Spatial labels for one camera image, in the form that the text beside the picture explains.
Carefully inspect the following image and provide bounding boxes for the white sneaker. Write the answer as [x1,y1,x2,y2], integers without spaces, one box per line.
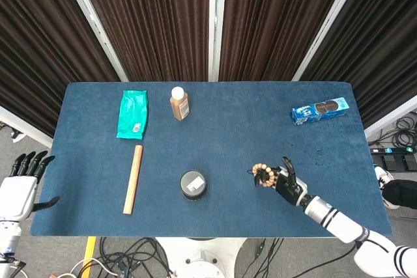
[374,166,395,191]

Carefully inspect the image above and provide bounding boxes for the black coiled cables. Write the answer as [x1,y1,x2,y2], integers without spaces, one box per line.
[390,115,417,148]

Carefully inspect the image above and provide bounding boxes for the black mesh pen holder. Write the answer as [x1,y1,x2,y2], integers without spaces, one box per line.
[180,169,208,201]

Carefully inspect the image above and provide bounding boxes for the wooden bead bracelet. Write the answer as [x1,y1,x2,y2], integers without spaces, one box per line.
[251,163,278,189]

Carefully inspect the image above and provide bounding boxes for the green snack packet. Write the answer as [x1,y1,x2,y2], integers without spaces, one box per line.
[116,90,150,140]

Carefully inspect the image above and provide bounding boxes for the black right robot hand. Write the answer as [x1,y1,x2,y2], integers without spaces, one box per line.
[250,156,309,207]

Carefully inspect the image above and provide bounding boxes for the black floor cable bundle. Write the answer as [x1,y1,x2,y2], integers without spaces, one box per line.
[65,237,173,278]

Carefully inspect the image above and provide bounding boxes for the black trouser leg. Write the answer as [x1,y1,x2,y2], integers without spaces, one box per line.
[382,178,417,209]

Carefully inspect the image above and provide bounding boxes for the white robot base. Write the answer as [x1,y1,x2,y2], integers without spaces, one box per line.
[154,237,245,278]

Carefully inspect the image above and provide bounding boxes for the blue cookie box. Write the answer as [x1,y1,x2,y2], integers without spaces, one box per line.
[291,96,351,127]

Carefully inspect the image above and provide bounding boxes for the white screen frame bar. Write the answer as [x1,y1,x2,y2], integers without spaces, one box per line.
[0,105,53,148]
[364,95,417,139]

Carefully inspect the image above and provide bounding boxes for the brown juice bottle white cap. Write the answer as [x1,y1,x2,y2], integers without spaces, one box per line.
[169,86,190,122]

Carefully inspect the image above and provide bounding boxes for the brown pleated curtain panel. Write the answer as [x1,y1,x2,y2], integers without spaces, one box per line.
[218,0,354,82]
[74,0,211,83]
[302,0,417,129]
[0,0,121,137]

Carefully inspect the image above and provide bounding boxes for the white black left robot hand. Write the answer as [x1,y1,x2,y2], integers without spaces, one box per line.
[0,150,61,220]

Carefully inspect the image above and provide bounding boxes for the black cable with green light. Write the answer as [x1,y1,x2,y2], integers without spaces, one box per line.
[252,237,284,278]

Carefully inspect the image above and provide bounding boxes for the blue felt table cover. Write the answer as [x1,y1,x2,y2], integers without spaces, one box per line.
[30,81,393,237]

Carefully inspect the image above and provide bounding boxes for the white screen frame post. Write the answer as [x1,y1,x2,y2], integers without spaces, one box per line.
[57,0,130,83]
[207,0,228,82]
[292,0,369,82]

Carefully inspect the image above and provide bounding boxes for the yellow floor tape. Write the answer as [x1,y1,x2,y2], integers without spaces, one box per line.
[79,237,98,272]

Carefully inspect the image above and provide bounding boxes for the wooden rolling pin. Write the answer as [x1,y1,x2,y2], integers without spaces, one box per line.
[122,145,144,215]

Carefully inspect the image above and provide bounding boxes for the black foot pedal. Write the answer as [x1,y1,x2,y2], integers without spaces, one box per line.
[381,154,417,172]

